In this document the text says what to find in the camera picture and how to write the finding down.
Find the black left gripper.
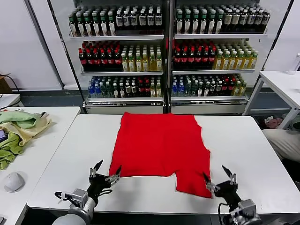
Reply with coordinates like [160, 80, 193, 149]
[86, 159, 122, 203]

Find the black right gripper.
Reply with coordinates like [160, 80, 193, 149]
[202, 165, 242, 209]

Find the red knit garment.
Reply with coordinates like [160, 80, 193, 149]
[108, 112, 213, 199]

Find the pink and white clothes pile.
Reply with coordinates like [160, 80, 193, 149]
[263, 116, 284, 129]

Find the beige trousers leg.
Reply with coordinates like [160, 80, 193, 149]
[262, 128, 300, 164]

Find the cream yellow cloth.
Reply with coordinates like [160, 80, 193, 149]
[0, 116, 52, 147]

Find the white computer mouse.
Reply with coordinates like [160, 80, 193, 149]
[2, 171, 26, 193]

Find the pale green container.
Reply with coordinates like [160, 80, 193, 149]
[289, 114, 300, 132]

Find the olive green cloth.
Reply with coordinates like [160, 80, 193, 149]
[0, 131, 25, 171]

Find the light green cloth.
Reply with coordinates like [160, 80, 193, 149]
[0, 110, 44, 129]

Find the white table with metal legs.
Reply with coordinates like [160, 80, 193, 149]
[242, 70, 300, 129]

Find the white rounded-corner desk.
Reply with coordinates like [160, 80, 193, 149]
[0, 93, 21, 110]

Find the brown cardboard box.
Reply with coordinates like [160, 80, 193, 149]
[0, 71, 12, 94]

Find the drinks shelf unit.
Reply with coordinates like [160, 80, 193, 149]
[167, 0, 295, 115]
[48, 0, 171, 115]

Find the green-cap tea bottle white label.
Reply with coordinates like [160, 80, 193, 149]
[199, 10, 208, 35]
[68, 13, 77, 37]
[215, 10, 224, 35]
[107, 13, 116, 37]
[92, 13, 100, 37]
[191, 10, 200, 35]
[84, 13, 92, 37]
[183, 10, 192, 35]
[76, 13, 85, 37]
[207, 10, 216, 35]
[176, 10, 184, 35]
[100, 13, 108, 37]

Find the white-cap bottle dark label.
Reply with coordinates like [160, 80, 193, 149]
[131, 8, 140, 31]
[116, 8, 124, 31]
[139, 8, 147, 31]
[123, 8, 132, 31]
[155, 8, 163, 31]
[147, 8, 155, 31]

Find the white-cap bottle beige label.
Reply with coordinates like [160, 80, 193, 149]
[231, 9, 239, 32]
[239, 9, 247, 32]
[247, 9, 255, 32]
[254, 9, 263, 32]
[223, 9, 232, 32]
[262, 9, 270, 32]

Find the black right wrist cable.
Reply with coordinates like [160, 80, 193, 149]
[217, 202, 233, 225]

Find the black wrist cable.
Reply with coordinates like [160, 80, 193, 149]
[217, 202, 233, 225]
[54, 191, 71, 203]

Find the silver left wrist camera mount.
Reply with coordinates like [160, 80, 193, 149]
[63, 188, 89, 207]

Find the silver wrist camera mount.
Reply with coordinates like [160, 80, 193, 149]
[238, 199, 258, 218]
[63, 188, 89, 207]

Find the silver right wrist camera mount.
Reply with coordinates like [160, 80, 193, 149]
[238, 199, 258, 218]

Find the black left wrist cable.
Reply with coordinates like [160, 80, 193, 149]
[54, 191, 71, 203]

